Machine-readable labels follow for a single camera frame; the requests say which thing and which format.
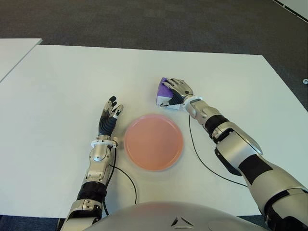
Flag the pink round plate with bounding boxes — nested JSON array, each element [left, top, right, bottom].
[[124, 114, 184, 171]]

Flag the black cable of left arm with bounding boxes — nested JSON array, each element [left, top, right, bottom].
[[103, 144, 138, 216]]

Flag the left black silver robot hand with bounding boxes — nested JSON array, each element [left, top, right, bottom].
[[97, 95, 124, 137]]

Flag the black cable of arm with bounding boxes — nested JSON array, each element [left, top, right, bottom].
[[188, 115, 248, 188], [103, 144, 138, 216]]

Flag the white panel with black edge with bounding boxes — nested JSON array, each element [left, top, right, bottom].
[[273, 0, 308, 19]]

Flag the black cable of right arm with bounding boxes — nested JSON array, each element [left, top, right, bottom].
[[188, 115, 248, 188]]

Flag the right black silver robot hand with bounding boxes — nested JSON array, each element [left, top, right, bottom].
[[160, 77, 194, 108]]

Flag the purple tissue paper pack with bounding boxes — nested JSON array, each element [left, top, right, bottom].
[[156, 77, 183, 111]]

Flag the white side table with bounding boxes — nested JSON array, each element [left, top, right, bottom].
[[0, 38, 43, 84]]

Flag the silver robot torso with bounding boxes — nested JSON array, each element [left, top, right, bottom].
[[89, 201, 268, 231]]

